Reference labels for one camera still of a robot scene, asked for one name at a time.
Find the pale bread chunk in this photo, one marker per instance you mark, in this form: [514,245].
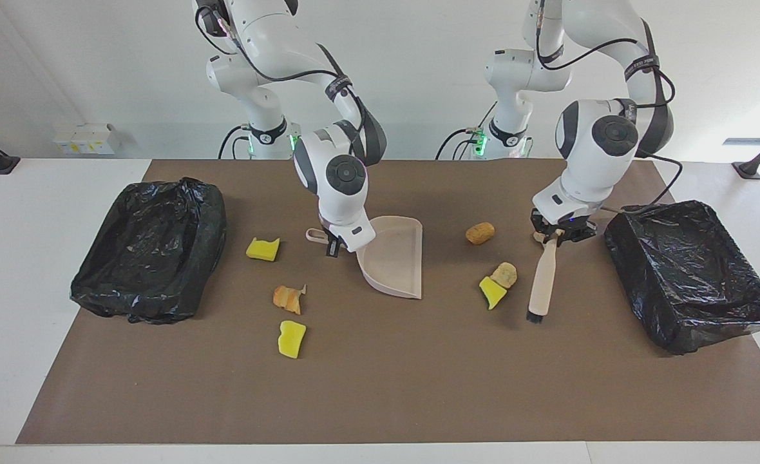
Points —
[504,275]

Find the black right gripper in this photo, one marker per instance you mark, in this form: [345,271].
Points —
[332,247]

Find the brown bread roll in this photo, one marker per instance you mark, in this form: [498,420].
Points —
[480,233]

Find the white wall socket boxes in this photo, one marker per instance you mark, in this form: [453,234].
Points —
[87,140]

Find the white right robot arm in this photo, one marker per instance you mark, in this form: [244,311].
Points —
[341,200]

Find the beige plastic dustpan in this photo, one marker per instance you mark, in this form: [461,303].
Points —
[396,264]

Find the yellow green sponge piece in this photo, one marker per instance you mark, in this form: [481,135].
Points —
[493,294]

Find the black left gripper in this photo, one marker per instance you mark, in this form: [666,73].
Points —
[570,224]

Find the brown table mat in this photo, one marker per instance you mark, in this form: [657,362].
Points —
[367,399]

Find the black bag lined bin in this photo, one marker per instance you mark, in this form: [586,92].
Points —
[148,258]
[689,277]

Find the beige brush with black bristles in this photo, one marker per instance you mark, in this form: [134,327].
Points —
[543,277]

